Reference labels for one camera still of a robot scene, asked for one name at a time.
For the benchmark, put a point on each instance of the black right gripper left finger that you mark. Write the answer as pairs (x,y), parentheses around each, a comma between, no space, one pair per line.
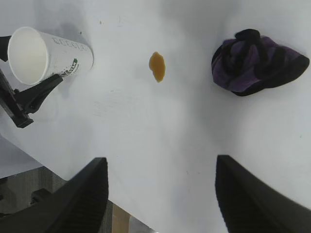
(73,208)

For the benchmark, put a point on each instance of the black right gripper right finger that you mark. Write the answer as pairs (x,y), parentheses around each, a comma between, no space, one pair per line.
(247,204)

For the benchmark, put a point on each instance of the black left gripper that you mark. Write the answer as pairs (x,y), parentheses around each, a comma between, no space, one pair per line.
(11,104)

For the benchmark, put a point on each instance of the white paper coffee cup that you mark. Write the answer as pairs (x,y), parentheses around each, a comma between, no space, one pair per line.
(56,58)

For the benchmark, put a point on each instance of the purple and black cloth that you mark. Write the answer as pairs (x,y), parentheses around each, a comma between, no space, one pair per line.
(247,65)

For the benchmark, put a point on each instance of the small black equipment base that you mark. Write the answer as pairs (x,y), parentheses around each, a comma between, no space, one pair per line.
(41,195)

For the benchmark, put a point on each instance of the light wooden table leg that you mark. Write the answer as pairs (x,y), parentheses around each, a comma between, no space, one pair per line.
(120,221)

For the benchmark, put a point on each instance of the brown coffee spill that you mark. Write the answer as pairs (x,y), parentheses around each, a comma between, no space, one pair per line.
(158,65)

